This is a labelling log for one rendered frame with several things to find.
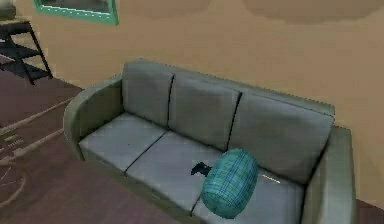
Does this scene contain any teal checked pillow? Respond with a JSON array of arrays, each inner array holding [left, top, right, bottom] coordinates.
[[200, 147, 259, 220]]

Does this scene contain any black shelf unit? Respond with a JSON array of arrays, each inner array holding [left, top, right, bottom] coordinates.
[[0, 19, 54, 86]]

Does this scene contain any thin pale pencil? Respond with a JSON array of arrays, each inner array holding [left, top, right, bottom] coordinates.
[[261, 174, 282, 185]]

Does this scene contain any grey green sofa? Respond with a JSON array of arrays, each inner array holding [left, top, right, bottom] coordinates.
[[62, 58, 358, 224]]

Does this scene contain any green framed wall picture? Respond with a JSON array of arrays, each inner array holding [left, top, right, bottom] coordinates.
[[32, 0, 120, 26]]

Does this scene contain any small black remote control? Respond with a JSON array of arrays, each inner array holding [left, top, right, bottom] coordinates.
[[190, 162, 212, 178]]

